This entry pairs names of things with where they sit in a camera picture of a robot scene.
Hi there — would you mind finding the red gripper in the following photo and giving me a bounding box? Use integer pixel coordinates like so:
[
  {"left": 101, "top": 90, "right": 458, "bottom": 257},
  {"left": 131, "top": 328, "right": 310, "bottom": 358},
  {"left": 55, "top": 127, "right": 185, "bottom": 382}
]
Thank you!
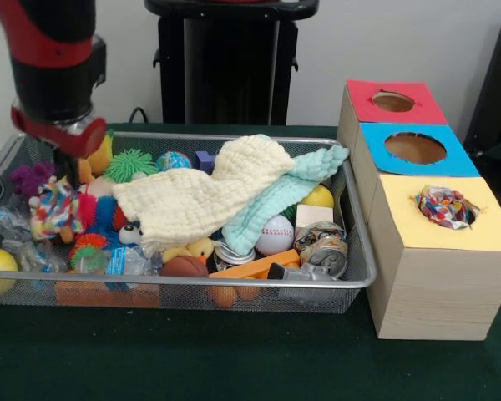
[{"left": 10, "top": 106, "right": 109, "bottom": 189}]

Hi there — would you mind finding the colourful knotted rope toy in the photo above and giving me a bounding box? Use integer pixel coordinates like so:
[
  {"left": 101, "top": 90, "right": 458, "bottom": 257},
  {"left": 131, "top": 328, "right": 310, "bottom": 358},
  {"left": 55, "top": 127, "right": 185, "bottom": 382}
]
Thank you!
[{"left": 28, "top": 175, "right": 87, "bottom": 241}]

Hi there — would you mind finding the cream waffle cloth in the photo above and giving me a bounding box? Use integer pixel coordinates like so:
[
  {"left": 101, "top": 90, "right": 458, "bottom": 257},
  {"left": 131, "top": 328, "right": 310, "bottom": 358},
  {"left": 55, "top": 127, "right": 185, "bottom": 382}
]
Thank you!
[{"left": 111, "top": 134, "right": 296, "bottom": 248}]

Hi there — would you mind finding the mint green waffle cloth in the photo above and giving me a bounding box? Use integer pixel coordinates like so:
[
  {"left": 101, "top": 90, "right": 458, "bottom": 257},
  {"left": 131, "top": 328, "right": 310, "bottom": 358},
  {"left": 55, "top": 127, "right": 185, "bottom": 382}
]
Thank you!
[{"left": 221, "top": 145, "right": 351, "bottom": 256}]

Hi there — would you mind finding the wooden box with three holes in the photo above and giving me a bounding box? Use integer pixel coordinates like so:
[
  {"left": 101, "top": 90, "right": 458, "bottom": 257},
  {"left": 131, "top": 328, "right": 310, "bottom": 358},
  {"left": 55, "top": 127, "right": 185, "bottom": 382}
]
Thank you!
[{"left": 336, "top": 79, "right": 501, "bottom": 342}]

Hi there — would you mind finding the brown plush toy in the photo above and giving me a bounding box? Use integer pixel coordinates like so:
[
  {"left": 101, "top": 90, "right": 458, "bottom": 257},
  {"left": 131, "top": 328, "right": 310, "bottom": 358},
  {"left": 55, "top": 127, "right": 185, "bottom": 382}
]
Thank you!
[{"left": 77, "top": 134, "right": 114, "bottom": 185}]

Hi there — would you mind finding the purple spiky toy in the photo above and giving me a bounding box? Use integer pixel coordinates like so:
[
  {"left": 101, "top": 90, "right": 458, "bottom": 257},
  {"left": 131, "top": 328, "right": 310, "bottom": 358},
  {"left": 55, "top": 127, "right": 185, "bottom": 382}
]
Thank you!
[{"left": 10, "top": 161, "right": 58, "bottom": 197}]

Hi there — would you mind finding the multicolour spiky caterpillar toy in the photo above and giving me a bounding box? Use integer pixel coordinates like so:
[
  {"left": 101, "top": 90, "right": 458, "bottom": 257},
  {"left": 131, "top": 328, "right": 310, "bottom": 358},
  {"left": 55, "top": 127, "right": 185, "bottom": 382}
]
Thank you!
[{"left": 77, "top": 193, "right": 129, "bottom": 233}]

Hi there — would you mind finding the green spiky ball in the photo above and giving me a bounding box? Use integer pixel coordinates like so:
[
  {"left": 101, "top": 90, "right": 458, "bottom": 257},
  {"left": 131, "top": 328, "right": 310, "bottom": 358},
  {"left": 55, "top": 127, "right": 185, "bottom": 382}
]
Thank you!
[{"left": 104, "top": 150, "right": 159, "bottom": 184}]

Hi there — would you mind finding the white baseball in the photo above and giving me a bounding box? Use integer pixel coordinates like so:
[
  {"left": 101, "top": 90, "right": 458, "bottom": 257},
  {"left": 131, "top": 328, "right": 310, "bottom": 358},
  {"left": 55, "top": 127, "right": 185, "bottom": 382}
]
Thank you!
[{"left": 254, "top": 215, "right": 296, "bottom": 257}]

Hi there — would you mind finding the black cable behind table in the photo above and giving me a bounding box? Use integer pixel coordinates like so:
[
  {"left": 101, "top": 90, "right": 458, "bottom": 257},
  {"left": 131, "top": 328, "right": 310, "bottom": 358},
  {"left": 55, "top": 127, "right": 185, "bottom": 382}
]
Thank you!
[{"left": 127, "top": 106, "right": 164, "bottom": 124}]

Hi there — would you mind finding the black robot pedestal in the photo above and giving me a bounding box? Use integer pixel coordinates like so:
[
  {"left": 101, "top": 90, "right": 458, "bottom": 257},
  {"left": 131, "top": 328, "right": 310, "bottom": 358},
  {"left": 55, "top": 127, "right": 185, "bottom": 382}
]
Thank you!
[{"left": 144, "top": 0, "right": 321, "bottom": 126}]

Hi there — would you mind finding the silver wire mesh bin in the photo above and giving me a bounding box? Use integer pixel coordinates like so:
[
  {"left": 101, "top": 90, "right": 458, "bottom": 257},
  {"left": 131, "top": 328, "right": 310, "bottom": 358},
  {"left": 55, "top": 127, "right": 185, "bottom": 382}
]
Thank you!
[{"left": 0, "top": 128, "right": 379, "bottom": 315}]

